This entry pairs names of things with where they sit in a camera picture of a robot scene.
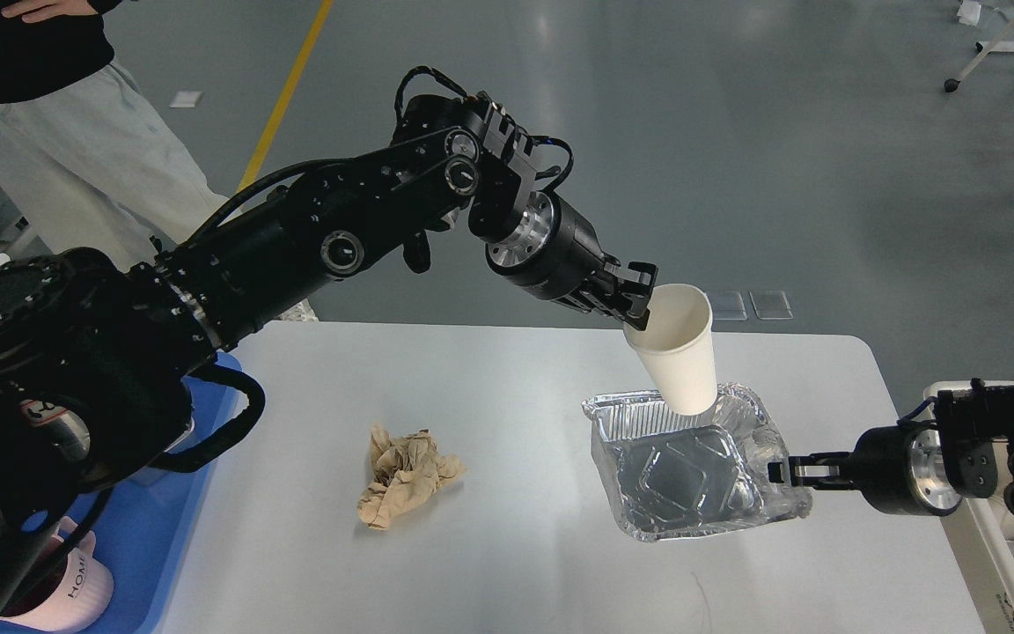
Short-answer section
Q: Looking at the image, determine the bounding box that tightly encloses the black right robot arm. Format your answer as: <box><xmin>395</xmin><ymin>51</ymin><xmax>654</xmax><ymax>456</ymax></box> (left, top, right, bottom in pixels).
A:
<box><xmin>766</xmin><ymin>378</ymin><xmax>1014</xmax><ymax>517</ymax></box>

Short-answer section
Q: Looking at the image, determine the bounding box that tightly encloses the pink ceramic mug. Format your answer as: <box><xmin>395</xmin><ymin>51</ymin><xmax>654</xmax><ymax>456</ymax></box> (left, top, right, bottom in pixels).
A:
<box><xmin>0</xmin><ymin>531</ymin><xmax>115</xmax><ymax>633</ymax></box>

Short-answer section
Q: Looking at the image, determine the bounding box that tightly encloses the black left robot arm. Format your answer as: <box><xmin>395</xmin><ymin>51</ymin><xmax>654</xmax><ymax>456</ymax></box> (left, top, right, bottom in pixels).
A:
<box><xmin>0</xmin><ymin>66</ymin><xmax>658</xmax><ymax>615</ymax></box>

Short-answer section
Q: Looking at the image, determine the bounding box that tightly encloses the person in grey trousers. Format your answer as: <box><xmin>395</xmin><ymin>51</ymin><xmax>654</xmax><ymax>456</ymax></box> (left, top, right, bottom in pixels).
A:
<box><xmin>0</xmin><ymin>0</ymin><xmax>319</xmax><ymax>322</ymax></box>

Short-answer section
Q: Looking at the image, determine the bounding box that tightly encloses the clear plastic lid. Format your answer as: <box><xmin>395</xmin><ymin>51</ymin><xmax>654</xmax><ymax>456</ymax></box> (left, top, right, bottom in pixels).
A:
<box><xmin>749</xmin><ymin>290</ymin><xmax>794</xmax><ymax>321</ymax></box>
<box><xmin>707</xmin><ymin>291</ymin><xmax>748</xmax><ymax>321</ymax></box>

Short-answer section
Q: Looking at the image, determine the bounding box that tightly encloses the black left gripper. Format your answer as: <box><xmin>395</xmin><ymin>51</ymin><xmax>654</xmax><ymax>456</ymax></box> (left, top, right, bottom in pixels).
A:
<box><xmin>486</xmin><ymin>192</ymin><xmax>658</xmax><ymax>332</ymax></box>

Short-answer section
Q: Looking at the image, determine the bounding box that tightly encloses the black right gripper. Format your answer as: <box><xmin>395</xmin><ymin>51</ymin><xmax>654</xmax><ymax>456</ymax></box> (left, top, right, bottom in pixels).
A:
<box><xmin>768</xmin><ymin>424</ymin><xmax>961</xmax><ymax>517</ymax></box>

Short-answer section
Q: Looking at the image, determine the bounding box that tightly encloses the white plastic bin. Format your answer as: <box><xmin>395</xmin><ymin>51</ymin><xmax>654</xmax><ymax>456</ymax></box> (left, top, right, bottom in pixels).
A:
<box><xmin>924</xmin><ymin>381</ymin><xmax>1014</xmax><ymax>633</ymax></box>

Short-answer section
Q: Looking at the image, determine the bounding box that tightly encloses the brown paper napkin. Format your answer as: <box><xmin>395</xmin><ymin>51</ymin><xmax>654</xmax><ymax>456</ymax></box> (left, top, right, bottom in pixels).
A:
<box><xmin>356</xmin><ymin>423</ymin><xmax>467</xmax><ymax>531</ymax></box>

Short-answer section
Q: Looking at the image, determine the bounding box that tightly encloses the blue plastic tray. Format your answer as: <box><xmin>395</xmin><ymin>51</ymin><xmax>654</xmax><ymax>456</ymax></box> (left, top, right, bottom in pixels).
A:
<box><xmin>79</xmin><ymin>377</ymin><xmax>240</xmax><ymax>633</ymax></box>

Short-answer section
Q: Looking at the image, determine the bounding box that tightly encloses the white paper cup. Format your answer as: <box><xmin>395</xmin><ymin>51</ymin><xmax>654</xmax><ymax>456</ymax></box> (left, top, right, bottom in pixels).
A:
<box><xmin>623</xmin><ymin>284</ymin><xmax>717</xmax><ymax>415</ymax></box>

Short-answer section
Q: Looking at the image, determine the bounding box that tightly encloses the aluminium foil tray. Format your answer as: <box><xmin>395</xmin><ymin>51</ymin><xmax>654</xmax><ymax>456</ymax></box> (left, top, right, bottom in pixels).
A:
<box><xmin>581</xmin><ymin>384</ymin><xmax>813</xmax><ymax>542</ymax></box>

